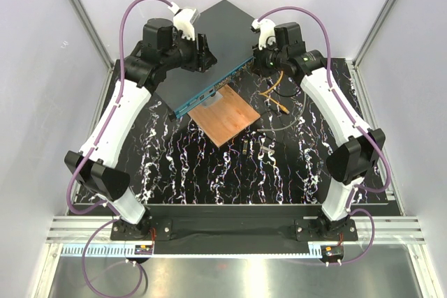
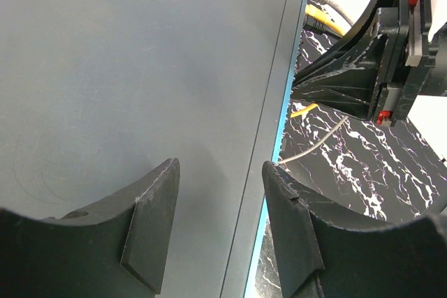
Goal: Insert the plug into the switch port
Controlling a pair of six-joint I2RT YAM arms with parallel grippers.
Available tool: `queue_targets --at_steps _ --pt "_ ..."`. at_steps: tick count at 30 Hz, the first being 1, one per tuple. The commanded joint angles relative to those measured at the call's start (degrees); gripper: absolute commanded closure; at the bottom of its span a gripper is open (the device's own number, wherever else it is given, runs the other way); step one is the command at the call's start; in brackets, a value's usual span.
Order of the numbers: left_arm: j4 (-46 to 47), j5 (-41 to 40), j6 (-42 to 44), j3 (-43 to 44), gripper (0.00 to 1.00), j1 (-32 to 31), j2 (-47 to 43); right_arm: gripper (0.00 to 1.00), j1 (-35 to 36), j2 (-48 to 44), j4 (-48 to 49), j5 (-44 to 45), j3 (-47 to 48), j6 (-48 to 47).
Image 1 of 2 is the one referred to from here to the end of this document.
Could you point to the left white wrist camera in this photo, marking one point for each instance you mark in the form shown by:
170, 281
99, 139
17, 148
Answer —
184, 19

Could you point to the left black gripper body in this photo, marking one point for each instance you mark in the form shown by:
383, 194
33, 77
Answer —
189, 58

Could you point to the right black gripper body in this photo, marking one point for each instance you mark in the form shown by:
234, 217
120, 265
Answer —
266, 60

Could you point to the black marble pattern mat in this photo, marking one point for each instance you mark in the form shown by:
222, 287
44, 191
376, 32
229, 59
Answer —
174, 162

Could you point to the small brass metal part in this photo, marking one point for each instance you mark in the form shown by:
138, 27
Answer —
245, 147

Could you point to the teal network switch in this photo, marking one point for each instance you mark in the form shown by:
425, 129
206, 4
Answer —
229, 36

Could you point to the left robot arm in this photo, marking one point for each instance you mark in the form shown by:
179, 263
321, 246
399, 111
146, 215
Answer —
164, 46

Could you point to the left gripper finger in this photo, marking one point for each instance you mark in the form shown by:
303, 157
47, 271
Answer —
202, 42
207, 59

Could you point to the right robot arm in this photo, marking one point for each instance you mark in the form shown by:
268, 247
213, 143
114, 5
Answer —
280, 48

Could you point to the small clear plug part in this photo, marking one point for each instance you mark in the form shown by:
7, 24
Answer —
267, 149

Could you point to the wooden board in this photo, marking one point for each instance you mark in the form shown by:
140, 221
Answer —
225, 119

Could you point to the grey metal bracket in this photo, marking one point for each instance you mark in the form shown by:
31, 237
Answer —
212, 99

